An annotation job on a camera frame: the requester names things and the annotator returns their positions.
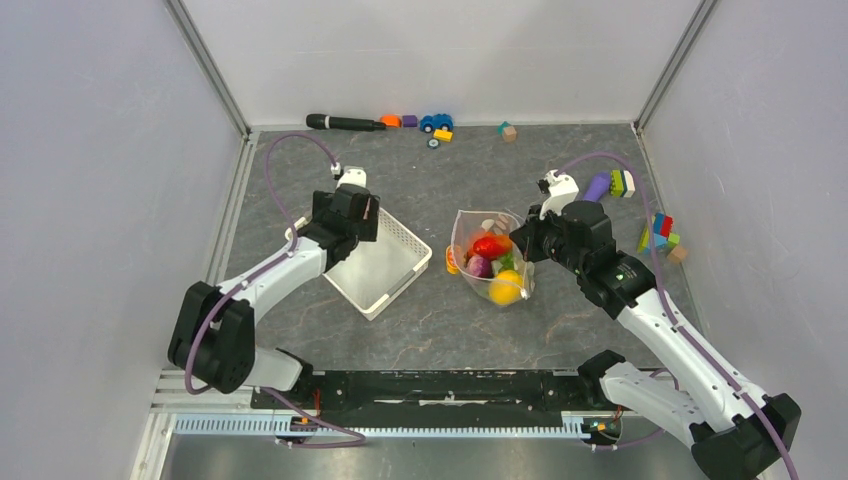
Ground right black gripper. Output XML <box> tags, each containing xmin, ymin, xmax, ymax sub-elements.
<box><xmin>510</xmin><ymin>202</ymin><xmax>586</xmax><ymax>275</ymax></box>

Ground green toy grapes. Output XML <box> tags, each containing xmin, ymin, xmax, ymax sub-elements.
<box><xmin>496</xmin><ymin>252</ymin><xmax>515</xmax><ymax>274</ymax></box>

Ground red orange toy chili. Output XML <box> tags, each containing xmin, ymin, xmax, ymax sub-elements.
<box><xmin>470</xmin><ymin>235</ymin><xmax>502</xmax><ymax>260</ymax></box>

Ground clear zip top bag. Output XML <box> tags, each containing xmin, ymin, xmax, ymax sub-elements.
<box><xmin>449</xmin><ymin>210</ymin><xmax>535</xmax><ymax>307</ymax></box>

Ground yellow toy lemon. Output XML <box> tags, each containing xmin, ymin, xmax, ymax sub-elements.
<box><xmin>488</xmin><ymin>270</ymin><xmax>524</xmax><ymax>306</ymax></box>

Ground purple toy onion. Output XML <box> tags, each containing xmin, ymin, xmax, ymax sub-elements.
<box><xmin>466</xmin><ymin>255</ymin><xmax>493</xmax><ymax>279</ymax></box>

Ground orange toy pumpkin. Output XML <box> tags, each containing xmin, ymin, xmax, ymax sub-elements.
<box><xmin>492</xmin><ymin>234</ymin><xmax>513</xmax><ymax>255</ymax></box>

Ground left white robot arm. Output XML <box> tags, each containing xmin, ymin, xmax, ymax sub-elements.
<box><xmin>167</xmin><ymin>184</ymin><xmax>380</xmax><ymax>408</ymax></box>

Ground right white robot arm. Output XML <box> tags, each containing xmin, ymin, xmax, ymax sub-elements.
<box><xmin>510</xmin><ymin>201</ymin><xmax>801</xmax><ymax>479</ymax></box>

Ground purple toy eggplant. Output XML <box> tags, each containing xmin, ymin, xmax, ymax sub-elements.
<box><xmin>582</xmin><ymin>171</ymin><xmax>612</xmax><ymax>202</ymax></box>

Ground green white brick stack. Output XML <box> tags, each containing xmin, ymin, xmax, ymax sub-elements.
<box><xmin>609</xmin><ymin>169</ymin><xmax>636</xmax><ymax>198</ymax></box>

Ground white perforated plastic basket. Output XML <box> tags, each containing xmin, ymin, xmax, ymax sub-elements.
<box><xmin>323</xmin><ymin>208</ymin><xmax>432</xmax><ymax>321</ymax></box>

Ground multicolour brick stack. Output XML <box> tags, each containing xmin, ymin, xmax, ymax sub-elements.
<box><xmin>637</xmin><ymin>212</ymin><xmax>680</xmax><ymax>253</ymax></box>

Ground small wooden cube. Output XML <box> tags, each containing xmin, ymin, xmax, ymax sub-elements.
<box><xmin>667</xmin><ymin>245</ymin><xmax>689</xmax><ymax>265</ymax></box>

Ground black microphone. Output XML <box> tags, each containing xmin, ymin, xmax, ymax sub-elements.
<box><xmin>305</xmin><ymin>113</ymin><xmax>387</xmax><ymax>132</ymax></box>

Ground orange toy piece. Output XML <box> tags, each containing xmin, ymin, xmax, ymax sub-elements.
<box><xmin>379</xmin><ymin>115</ymin><xmax>403</xmax><ymax>128</ymax></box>

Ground yellow butterfly toy block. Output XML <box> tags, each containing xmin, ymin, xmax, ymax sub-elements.
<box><xmin>445</xmin><ymin>246</ymin><xmax>460</xmax><ymax>275</ymax></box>

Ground teal and wood cubes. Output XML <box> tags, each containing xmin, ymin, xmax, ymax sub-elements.
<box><xmin>498</xmin><ymin>121</ymin><xmax>517</xmax><ymax>143</ymax></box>

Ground blue toy car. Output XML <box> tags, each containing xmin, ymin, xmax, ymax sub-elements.
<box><xmin>419</xmin><ymin>113</ymin><xmax>454</xmax><ymax>133</ymax></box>

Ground yellow toy brick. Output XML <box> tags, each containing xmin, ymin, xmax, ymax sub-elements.
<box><xmin>433</xmin><ymin>129</ymin><xmax>453</xmax><ymax>142</ymax></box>

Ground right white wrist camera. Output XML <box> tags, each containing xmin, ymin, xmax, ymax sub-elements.
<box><xmin>537</xmin><ymin>170</ymin><xmax>579</xmax><ymax>219</ymax></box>

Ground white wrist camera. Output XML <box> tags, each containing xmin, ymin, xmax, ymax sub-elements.
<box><xmin>537</xmin><ymin>170</ymin><xmax>579</xmax><ymax>219</ymax></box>
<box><xmin>331</xmin><ymin>164</ymin><xmax>367</xmax><ymax>188</ymax></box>

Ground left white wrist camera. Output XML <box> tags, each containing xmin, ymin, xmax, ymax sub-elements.
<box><xmin>331</xmin><ymin>164</ymin><xmax>367</xmax><ymax>188</ymax></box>

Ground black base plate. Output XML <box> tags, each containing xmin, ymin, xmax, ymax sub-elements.
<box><xmin>284</xmin><ymin>370</ymin><xmax>618</xmax><ymax>428</ymax></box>

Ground white cable duct rail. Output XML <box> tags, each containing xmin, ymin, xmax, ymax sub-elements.
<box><xmin>173</xmin><ymin>413</ymin><xmax>590</xmax><ymax>440</ymax></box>

